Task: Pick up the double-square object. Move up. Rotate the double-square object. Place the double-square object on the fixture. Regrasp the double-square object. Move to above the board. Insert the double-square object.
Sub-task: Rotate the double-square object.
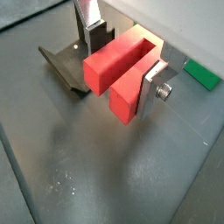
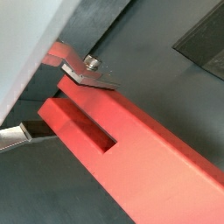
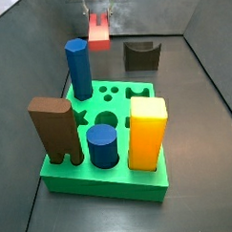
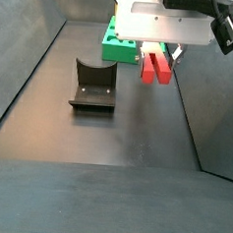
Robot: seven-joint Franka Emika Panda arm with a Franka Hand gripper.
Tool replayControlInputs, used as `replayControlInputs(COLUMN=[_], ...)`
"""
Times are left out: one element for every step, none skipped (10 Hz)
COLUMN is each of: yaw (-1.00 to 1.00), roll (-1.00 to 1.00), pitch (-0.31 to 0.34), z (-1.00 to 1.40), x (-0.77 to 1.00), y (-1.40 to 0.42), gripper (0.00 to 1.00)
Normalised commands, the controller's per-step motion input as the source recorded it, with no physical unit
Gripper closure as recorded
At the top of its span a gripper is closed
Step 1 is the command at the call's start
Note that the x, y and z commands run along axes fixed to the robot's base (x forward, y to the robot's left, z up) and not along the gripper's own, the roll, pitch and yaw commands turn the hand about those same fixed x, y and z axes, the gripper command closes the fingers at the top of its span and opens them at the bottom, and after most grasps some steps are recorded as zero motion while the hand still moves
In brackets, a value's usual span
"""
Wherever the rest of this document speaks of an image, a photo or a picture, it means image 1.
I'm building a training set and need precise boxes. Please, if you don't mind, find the red double-square forked block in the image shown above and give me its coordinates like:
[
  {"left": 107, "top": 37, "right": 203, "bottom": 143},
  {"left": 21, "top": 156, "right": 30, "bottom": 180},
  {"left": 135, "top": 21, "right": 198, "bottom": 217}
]
[{"left": 83, "top": 24, "right": 164, "bottom": 125}]

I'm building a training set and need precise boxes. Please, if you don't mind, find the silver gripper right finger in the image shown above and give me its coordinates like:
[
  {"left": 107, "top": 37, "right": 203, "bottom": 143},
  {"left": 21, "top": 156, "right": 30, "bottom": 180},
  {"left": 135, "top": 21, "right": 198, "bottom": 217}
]
[{"left": 136, "top": 42, "right": 189, "bottom": 120}]

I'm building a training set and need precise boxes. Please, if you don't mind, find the black curved stand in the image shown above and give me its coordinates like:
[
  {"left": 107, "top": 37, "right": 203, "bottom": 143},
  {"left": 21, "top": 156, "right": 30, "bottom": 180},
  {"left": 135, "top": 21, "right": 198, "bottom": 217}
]
[{"left": 38, "top": 20, "right": 116, "bottom": 94}]

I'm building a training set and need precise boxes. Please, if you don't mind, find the green shape sorter board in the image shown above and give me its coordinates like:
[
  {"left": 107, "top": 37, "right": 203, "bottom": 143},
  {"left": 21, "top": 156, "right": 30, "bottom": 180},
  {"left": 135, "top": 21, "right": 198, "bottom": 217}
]
[{"left": 184, "top": 59, "right": 221, "bottom": 91}]

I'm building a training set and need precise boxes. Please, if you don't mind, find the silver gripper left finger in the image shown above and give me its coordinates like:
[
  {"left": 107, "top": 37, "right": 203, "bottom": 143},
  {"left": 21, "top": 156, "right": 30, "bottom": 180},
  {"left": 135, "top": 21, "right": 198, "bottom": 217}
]
[{"left": 73, "top": 0, "right": 107, "bottom": 55}]

